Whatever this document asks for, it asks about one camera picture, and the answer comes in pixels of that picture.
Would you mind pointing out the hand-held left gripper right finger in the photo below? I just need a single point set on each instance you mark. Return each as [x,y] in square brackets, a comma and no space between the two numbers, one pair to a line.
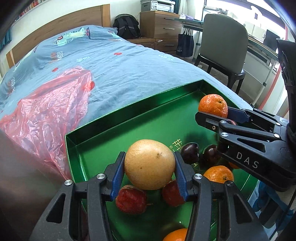
[181,178]

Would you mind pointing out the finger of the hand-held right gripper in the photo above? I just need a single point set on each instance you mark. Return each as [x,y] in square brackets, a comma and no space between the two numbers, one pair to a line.
[208,120]
[238,114]

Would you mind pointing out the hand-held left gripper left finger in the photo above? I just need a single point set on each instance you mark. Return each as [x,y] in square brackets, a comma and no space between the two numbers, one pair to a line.
[116,178]

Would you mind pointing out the red apple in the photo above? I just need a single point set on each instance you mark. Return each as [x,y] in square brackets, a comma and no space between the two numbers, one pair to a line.
[170,194]
[130,199]
[232,122]

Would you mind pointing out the dark purple plum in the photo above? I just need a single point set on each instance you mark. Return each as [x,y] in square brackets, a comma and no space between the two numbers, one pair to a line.
[209,155]
[189,153]

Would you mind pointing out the yellow round pear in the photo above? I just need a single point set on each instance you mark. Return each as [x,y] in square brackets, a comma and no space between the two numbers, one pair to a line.
[149,164]

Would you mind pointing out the green shallow box tray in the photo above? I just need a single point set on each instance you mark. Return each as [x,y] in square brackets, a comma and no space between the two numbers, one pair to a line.
[138,120]

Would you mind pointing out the grey chair with black legs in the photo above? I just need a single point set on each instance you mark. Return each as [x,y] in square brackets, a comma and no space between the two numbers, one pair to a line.
[222,41]

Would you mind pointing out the dark tote bag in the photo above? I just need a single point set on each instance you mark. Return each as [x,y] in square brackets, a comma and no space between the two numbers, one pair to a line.
[185,45]

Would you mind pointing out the black monitor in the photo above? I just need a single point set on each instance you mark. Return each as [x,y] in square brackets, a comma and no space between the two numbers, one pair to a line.
[271,38]

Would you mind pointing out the pink plastic sheet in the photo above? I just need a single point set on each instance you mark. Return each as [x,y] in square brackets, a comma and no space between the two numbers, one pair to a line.
[46,111]

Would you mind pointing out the glass desk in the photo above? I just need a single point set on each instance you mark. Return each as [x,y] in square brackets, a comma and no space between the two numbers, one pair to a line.
[192,20]

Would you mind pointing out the wooden drawer cabinet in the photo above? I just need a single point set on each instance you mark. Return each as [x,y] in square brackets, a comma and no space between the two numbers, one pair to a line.
[159,25]

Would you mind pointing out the window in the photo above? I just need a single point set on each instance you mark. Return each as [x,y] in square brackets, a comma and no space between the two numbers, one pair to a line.
[231,7]

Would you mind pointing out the teal curtain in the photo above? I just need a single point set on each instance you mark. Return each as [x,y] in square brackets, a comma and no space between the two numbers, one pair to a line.
[178,5]
[5,37]

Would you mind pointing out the white and grey printer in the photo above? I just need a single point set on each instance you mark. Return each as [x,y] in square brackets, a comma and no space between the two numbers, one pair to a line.
[159,5]

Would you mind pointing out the black backpack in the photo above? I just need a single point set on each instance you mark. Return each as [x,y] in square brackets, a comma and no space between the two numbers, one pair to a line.
[126,26]

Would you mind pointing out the wooden headboard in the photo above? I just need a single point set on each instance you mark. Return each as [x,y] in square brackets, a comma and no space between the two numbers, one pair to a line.
[57,25]

